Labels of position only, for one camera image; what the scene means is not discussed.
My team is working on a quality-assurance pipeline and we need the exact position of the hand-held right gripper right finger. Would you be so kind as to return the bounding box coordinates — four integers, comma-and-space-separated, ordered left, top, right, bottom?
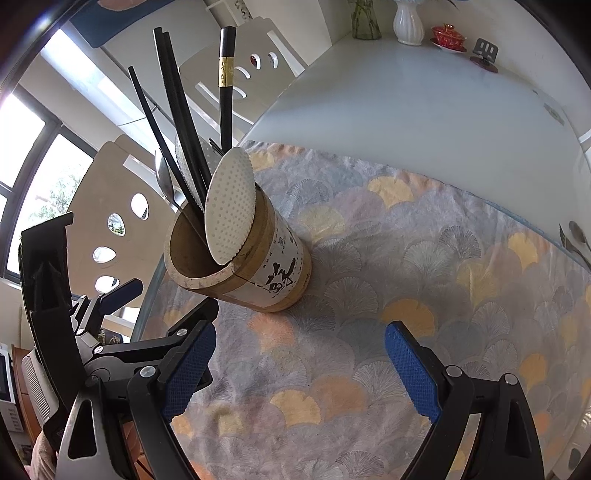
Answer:
385, 320, 546, 480

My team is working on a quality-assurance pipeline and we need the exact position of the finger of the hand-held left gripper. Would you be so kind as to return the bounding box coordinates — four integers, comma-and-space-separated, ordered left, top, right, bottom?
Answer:
75, 278, 144, 334
85, 298, 221, 377

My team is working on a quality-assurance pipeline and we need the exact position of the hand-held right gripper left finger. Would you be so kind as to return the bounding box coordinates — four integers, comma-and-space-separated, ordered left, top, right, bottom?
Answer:
55, 320, 218, 480

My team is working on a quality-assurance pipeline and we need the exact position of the bamboo utensil holder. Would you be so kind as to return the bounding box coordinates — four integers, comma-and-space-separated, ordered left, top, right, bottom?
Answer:
164, 187, 313, 315

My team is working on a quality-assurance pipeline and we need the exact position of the white dotted rice paddle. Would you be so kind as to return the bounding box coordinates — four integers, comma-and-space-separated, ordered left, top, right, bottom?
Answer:
204, 148, 256, 266

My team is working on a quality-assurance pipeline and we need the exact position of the person's left hand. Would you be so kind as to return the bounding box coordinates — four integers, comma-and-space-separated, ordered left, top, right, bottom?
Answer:
28, 431, 58, 480

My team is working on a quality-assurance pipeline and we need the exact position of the ginkgo leaf patterned table mat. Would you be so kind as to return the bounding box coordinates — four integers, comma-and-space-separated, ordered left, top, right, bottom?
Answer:
139, 141, 591, 480

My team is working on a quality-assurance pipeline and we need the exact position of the white microwave oven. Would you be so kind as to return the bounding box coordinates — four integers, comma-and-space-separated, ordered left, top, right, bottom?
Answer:
0, 344, 23, 435

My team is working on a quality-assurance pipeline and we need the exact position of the white chair with oval cutouts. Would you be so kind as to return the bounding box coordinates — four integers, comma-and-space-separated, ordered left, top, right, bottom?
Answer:
68, 134, 185, 301
178, 17, 306, 127

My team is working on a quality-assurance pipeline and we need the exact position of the black framed window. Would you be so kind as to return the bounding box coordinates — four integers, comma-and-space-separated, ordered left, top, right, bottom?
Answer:
0, 83, 98, 282

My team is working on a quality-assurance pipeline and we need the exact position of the metal fork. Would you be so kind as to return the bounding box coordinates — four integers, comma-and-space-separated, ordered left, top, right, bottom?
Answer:
558, 224, 591, 271

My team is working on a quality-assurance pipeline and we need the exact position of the black phone stand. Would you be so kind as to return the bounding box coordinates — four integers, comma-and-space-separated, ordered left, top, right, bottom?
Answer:
469, 39, 500, 71

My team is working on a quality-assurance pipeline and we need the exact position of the red lidded tea cup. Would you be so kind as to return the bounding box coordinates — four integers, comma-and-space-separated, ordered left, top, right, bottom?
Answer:
430, 23, 468, 51

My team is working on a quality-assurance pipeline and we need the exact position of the glass vase with plants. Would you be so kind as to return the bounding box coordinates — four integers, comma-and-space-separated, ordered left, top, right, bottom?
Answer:
348, 0, 382, 41

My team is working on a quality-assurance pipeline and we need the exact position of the white ribbed vase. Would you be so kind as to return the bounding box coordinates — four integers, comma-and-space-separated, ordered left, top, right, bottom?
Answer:
392, 0, 426, 46

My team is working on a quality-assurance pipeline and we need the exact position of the blue wall picture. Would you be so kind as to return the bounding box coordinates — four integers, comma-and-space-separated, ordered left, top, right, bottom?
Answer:
74, 0, 204, 49

